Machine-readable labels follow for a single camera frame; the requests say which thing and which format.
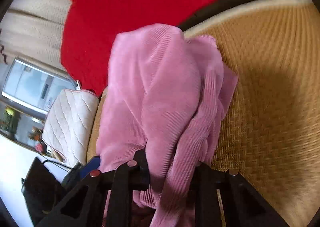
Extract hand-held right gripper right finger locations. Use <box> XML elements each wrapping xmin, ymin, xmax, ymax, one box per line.
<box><xmin>194</xmin><ymin>163</ymin><xmax>291</xmax><ymax>227</ymax></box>

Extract beige dotted curtain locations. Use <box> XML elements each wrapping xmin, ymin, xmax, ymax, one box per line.
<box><xmin>0</xmin><ymin>0</ymin><xmax>75</xmax><ymax>74</ymax></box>

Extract red blanket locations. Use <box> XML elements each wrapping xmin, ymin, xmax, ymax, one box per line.
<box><xmin>60</xmin><ymin>0</ymin><xmax>290</xmax><ymax>94</ymax></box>

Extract black cable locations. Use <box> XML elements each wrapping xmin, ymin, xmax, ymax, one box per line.
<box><xmin>41</xmin><ymin>158</ymin><xmax>75</xmax><ymax>171</ymax></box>

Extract white quilted pad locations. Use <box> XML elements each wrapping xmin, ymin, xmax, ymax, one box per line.
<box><xmin>41</xmin><ymin>88</ymin><xmax>100</xmax><ymax>166</ymax></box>

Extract pink zip jacket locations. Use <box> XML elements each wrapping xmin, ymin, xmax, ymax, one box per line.
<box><xmin>95</xmin><ymin>24</ymin><xmax>238</xmax><ymax>227</ymax></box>

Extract woven straw mat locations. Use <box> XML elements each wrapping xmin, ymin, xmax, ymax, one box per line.
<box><xmin>86</xmin><ymin>0</ymin><xmax>320</xmax><ymax>227</ymax></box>

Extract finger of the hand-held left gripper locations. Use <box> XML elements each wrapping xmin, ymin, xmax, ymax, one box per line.
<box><xmin>61</xmin><ymin>156</ymin><xmax>102</xmax><ymax>188</ymax></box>

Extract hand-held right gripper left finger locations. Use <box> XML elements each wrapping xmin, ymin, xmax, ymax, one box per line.
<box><xmin>35</xmin><ymin>149</ymin><xmax>151</xmax><ymax>227</ymax></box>

